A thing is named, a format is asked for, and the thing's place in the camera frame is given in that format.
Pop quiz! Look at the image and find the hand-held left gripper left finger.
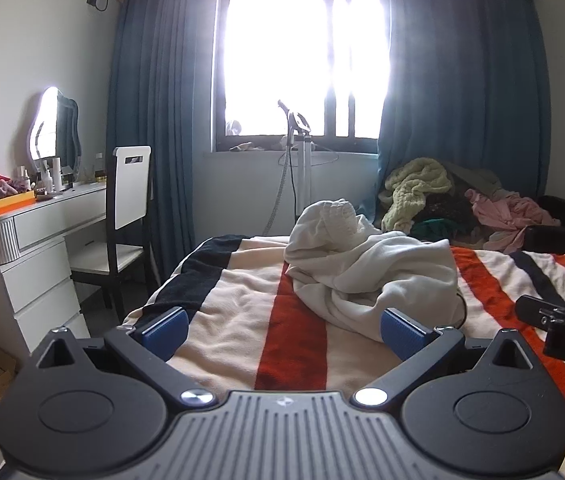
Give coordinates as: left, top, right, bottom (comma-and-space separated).
29, 306, 216, 414

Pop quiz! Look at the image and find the cluster of cosmetic bottles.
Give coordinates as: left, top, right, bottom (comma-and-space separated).
0, 152, 108, 211

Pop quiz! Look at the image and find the wavy vanity mirror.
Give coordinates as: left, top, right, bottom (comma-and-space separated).
28, 86, 83, 173

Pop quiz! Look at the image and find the white dressing table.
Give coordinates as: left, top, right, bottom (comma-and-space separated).
0, 180, 113, 361

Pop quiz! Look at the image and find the olive grey garment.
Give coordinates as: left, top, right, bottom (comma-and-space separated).
445, 161, 505, 196

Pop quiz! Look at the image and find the orange tray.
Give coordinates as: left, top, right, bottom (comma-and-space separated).
0, 191, 36, 218

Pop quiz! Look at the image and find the pink garment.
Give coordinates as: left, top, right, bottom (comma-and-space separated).
463, 188, 562, 253

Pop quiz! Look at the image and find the garment steamer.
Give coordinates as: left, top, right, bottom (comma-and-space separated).
261, 99, 318, 236

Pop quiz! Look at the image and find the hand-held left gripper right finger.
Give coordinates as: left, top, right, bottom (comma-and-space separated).
353, 306, 546, 412

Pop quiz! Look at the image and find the white and black chair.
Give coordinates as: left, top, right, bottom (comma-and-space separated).
70, 146, 156, 323

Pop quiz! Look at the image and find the dark green garment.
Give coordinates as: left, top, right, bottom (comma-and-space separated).
409, 217, 458, 241

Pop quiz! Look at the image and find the dark patterned garment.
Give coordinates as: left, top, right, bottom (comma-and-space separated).
415, 192, 473, 223

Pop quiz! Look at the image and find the white sweatshirt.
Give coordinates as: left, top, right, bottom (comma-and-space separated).
283, 199, 459, 343

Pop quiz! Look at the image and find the blue curtain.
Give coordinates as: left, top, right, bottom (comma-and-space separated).
375, 0, 550, 226
106, 0, 223, 281

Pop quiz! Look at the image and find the black cable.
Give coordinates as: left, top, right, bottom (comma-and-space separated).
453, 290, 467, 330

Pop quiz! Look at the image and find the wire clothes hanger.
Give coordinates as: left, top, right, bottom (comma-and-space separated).
307, 147, 340, 168

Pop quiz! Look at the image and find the striped fleece blanket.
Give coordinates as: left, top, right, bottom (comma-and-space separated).
122, 234, 565, 480

